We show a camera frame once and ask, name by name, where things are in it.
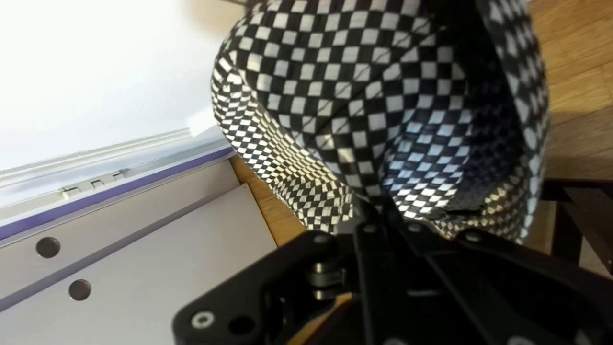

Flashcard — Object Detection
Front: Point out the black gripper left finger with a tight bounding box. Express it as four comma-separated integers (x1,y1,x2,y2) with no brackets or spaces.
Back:
171,217,395,345

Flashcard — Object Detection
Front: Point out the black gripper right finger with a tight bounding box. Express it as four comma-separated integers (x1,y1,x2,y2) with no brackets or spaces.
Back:
386,221,613,345

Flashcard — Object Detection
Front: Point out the black white checkered hat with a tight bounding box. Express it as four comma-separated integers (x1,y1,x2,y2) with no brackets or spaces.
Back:
209,0,552,250

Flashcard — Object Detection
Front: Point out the white panelled door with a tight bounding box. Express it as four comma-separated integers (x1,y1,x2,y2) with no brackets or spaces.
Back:
0,0,255,227

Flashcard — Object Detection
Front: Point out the grey panel with round holes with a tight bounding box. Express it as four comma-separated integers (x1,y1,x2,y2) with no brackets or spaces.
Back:
0,154,280,345

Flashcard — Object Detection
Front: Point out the black metal frame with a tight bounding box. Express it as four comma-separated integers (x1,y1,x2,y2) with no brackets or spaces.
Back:
541,179,613,279

